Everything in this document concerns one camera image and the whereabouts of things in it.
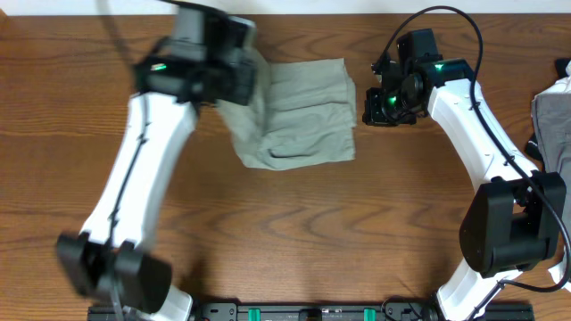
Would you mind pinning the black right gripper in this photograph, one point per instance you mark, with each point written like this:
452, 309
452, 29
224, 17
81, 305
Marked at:
372, 114

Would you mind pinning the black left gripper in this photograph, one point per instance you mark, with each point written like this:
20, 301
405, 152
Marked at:
247, 75

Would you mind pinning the khaki shorts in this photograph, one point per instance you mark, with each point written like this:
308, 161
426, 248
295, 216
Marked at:
301, 114

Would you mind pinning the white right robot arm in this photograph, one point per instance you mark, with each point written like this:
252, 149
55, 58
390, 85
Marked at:
515, 219

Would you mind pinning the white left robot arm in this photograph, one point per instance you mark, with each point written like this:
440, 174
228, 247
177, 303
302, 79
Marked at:
110, 260

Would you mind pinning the grey folded garment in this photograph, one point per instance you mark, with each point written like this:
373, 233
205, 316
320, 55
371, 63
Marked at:
551, 116

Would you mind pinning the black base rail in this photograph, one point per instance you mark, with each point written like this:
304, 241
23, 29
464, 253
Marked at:
312, 312

